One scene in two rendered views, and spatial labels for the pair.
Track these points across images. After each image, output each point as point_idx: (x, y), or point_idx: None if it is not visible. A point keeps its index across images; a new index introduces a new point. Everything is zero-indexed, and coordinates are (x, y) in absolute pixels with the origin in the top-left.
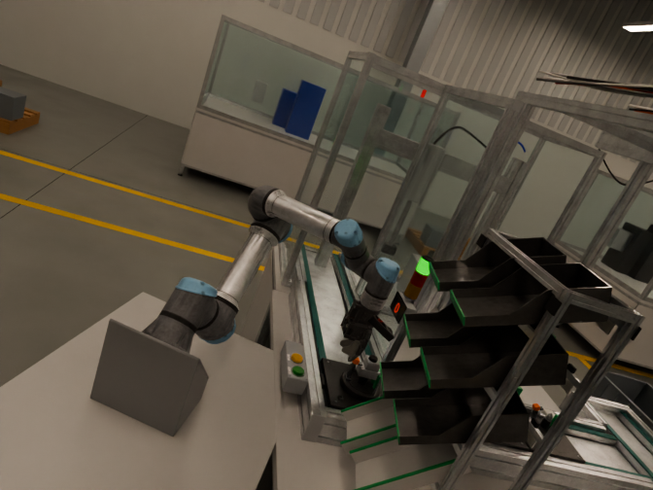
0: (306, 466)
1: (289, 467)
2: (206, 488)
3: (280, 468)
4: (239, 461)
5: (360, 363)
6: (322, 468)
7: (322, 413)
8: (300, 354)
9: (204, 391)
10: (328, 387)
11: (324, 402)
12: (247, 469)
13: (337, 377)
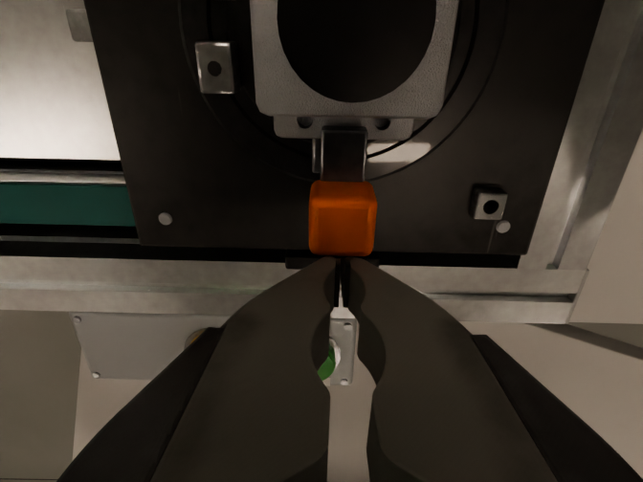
0: (615, 247)
1: (610, 295)
2: (633, 439)
3: (609, 316)
4: (574, 393)
5: (348, 161)
6: (631, 199)
7: (564, 287)
8: (165, 331)
9: (360, 453)
10: (396, 246)
11: (486, 269)
12: (598, 380)
13: (294, 181)
